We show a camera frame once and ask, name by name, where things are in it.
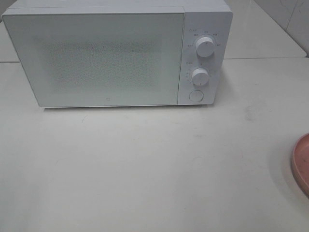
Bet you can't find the pink round plate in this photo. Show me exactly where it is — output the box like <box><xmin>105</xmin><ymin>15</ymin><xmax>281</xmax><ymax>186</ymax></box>
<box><xmin>291</xmin><ymin>133</ymin><xmax>309</xmax><ymax>197</ymax></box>

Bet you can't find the white microwave door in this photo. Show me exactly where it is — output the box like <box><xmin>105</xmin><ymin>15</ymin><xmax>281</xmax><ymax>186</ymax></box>
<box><xmin>3</xmin><ymin>14</ymin><xmax>184</xmax><ymax>108</ymax></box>

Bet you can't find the white microwave oven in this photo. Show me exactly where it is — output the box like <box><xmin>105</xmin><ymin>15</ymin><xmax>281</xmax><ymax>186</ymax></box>
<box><xmin>1</xmin><ymin>0</ymin><xmax>233</xmax><ymax>105</ymax></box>

